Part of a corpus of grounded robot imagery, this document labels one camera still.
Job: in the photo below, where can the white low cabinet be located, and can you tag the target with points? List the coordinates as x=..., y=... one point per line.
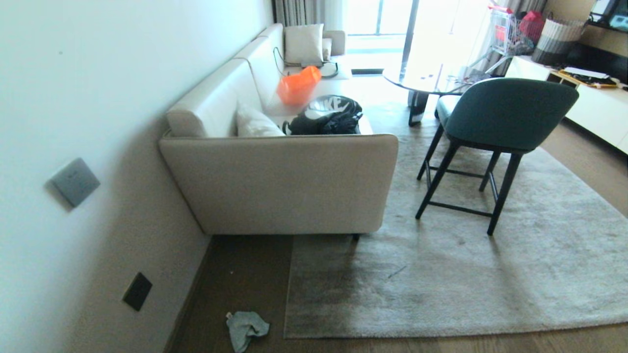
x=596, y=110

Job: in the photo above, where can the grey curtain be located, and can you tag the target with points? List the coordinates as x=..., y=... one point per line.
x=297, y=12

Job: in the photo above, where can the black wall socket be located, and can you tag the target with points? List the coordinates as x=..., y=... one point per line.
x=137, y=291

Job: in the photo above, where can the dark round table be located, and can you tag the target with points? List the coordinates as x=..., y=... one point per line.
x=422, y=81

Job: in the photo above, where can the light blue cloth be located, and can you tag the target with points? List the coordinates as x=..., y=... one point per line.
x=244, y=328

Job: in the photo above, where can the teal upholstered chair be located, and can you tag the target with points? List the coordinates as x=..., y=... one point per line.
x=505, y=113

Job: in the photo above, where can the grey wall switch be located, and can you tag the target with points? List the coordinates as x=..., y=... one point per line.
x=75, y=181

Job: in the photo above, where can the orange plastic bag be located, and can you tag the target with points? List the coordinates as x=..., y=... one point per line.
x=297, y=86

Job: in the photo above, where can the beige sofa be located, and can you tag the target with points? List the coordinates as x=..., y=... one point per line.
x=274, y=186

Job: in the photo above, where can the grey rug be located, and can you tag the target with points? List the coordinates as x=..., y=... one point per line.
x=466, y=274

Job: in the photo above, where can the striped woven basket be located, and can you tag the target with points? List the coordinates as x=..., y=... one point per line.
x=557, y=41

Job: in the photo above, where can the white cushion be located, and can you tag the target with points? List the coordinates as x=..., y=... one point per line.
x=304, y=44
x=253, y=123

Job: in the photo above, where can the red toy shopping cart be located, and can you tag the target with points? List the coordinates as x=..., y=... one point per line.
x=503, y=32

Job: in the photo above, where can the red bag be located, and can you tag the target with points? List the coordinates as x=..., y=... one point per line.
x=532, y=24

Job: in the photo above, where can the black bag with white print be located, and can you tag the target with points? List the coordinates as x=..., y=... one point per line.
x=325, y=117

